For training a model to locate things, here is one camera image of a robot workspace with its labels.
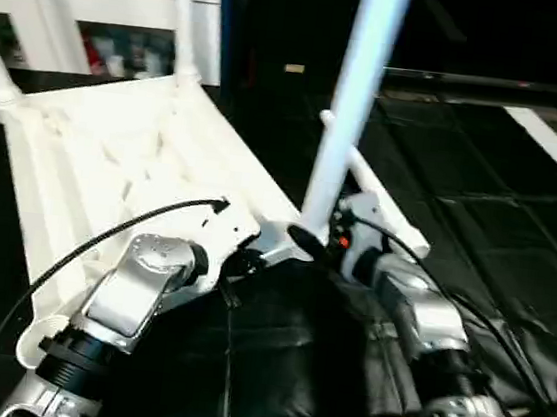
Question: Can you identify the black work mat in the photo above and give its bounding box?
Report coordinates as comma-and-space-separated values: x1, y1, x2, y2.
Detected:
0, 41, 557, 417

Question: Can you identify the white glass-door cabinet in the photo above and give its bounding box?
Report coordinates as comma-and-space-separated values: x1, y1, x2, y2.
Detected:
0, 0, 231, 94

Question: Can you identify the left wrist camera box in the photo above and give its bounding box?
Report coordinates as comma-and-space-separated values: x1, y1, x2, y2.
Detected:
182, 199, 264, 299

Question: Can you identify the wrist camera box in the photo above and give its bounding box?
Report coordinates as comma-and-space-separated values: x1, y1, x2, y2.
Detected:
182, 199, 264, 299
333, 187, 394, 244

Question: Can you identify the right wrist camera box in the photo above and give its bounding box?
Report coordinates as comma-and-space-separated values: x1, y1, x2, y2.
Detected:
333, 187, 394, 244

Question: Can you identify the dark long rail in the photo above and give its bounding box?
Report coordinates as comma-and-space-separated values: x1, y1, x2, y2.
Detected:
384, 64, 557, 102

